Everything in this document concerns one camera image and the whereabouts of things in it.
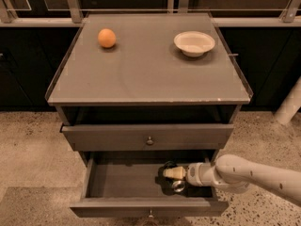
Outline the grey upper drawer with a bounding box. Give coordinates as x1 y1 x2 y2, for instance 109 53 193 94
61 123 233 152

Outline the orange fruit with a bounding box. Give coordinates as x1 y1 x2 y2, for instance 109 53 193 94
98 28 116 48

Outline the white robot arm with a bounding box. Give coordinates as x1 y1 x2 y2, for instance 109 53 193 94
163 111 301 206

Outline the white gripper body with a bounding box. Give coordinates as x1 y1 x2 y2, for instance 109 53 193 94
186 163 203 186

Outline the white bowl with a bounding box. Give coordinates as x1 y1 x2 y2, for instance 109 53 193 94
174 31 215 57

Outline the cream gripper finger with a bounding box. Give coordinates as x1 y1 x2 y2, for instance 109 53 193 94
163 167 186 180

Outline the grey drawer cabinet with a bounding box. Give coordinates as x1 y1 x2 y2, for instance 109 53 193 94
44 12 254 168

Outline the grey open lower drawer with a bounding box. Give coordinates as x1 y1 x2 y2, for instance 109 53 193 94
71 150 229 218

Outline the metal window railing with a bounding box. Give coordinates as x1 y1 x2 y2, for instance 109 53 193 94
0 0 301 27

